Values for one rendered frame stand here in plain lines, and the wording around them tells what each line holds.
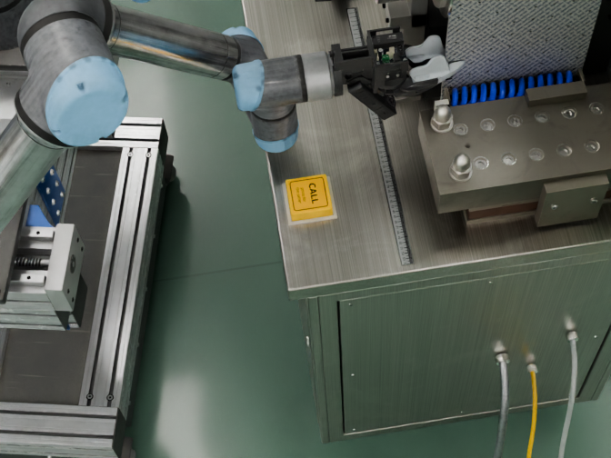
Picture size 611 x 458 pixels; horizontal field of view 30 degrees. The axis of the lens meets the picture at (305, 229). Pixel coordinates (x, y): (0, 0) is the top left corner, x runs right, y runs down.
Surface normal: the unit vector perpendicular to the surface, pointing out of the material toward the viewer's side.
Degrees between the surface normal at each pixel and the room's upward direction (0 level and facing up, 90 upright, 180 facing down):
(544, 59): 90
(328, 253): 0
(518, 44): 90
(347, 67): 90
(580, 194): 90
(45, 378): 0
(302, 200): 0
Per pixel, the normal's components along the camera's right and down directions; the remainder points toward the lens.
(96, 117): 0.48, 0.71
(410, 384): 0.15, 0.86
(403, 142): -0.04, -0.48
